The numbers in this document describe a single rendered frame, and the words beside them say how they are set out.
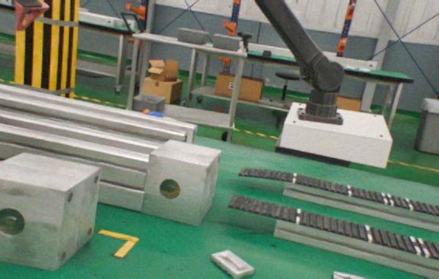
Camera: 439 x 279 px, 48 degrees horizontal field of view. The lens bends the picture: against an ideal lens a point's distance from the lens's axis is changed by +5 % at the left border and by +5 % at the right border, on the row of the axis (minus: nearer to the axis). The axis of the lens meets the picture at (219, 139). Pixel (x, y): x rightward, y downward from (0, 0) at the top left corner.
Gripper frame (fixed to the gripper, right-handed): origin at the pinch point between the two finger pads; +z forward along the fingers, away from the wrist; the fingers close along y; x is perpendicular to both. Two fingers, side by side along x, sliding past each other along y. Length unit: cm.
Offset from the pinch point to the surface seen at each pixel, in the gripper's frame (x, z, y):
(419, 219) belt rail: 6, -19, 91
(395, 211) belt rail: 4, -18, 87
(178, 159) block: -23, -16, 55
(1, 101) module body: -14.0, 6.2, 17.3
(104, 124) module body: -9.7, -1.6, 35.7
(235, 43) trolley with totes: 265, 67, -30
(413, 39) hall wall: 756, 64, 76
